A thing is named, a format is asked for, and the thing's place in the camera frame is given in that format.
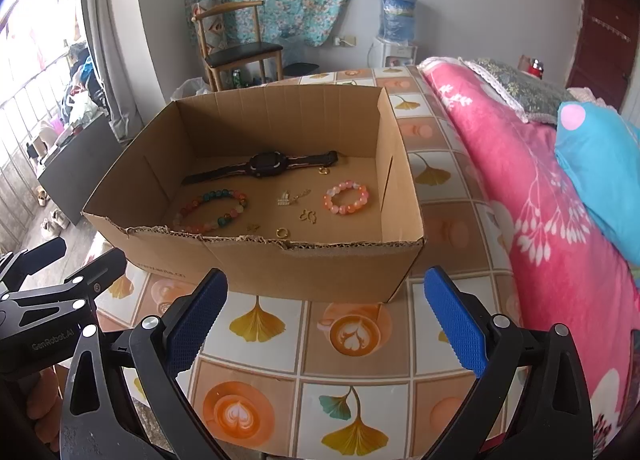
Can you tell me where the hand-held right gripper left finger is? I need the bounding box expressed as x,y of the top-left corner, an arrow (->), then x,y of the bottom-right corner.
60,267 -> 231,460

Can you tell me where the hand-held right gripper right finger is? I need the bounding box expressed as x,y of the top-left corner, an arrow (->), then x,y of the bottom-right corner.
424,265 -> 593,460

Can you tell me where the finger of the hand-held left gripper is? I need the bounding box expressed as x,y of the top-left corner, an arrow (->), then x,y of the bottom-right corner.
0,237 -> 68,294
0,247 -> 127,337

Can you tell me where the brown cardboard box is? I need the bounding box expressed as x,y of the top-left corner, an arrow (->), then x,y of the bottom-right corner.
81,85 -> 427,303

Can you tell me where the multicolour bead bracelet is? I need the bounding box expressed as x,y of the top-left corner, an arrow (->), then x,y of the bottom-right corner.
172,189 -> 249,233

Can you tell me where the purple and pink smart watch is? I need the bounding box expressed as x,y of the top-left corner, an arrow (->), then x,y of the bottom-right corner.
181,149 -> 338,186

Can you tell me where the pink and orange bead bracelet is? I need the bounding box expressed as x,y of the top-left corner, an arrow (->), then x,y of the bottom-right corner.
322,180 -> 372,216

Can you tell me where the person's left hand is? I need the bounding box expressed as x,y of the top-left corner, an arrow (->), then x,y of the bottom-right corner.
25,368 -> 66,446

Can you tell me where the dark grey table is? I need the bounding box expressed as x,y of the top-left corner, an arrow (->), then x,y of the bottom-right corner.
37,113 -> 132,213

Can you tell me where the metal window railing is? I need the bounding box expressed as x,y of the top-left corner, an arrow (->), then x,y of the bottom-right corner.
0,55 -> 76,241

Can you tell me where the pink floral blanket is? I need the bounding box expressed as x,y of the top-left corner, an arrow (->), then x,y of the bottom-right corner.
417,56 -> 640,460

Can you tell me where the pile of clothes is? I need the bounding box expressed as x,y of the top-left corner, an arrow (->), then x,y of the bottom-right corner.
60,40 -> 108,126

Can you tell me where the white plastic bag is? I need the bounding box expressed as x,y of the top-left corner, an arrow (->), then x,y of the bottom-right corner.
172,76 -> 213,102

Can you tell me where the blue pillow with pink dot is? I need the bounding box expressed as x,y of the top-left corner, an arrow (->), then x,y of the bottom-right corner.
555,100 -> 640,266

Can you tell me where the grey curtain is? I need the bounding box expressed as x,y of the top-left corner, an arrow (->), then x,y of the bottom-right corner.
75,0 -> 138,141

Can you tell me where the grey floral pillow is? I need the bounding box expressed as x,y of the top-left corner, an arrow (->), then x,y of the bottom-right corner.
460,57 -> 596,126

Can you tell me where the wooden chair with black seat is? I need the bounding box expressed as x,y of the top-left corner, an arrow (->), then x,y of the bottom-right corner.
191,0 -> 285,91

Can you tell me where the black stool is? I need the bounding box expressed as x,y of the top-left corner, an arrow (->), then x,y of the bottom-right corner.
284,62 -> 321,78

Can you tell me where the white water dispenser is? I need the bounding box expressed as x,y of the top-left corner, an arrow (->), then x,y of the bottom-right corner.
369,36 -> 418,68

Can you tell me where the blue water bottle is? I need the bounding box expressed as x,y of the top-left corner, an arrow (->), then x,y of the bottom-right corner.
378,0 -> 418,44

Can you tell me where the dark red door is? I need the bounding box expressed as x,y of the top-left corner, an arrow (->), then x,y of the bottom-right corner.
565,0 -> 640,114

